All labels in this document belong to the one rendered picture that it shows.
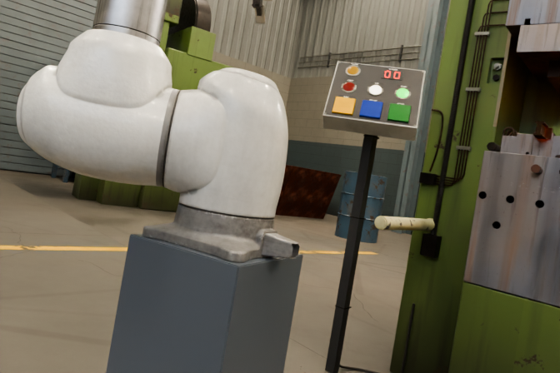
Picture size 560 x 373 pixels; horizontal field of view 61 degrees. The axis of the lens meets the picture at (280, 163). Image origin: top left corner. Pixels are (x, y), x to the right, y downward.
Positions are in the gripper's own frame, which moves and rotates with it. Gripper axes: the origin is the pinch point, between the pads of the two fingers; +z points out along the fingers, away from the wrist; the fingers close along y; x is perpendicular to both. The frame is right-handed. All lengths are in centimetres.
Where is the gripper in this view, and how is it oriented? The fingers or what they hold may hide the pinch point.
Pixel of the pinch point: (264, 8)
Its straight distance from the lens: 165.7
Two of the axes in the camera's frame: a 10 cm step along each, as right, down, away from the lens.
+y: 1.7, -7.7, 6.2
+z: 0.6, 6.3, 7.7
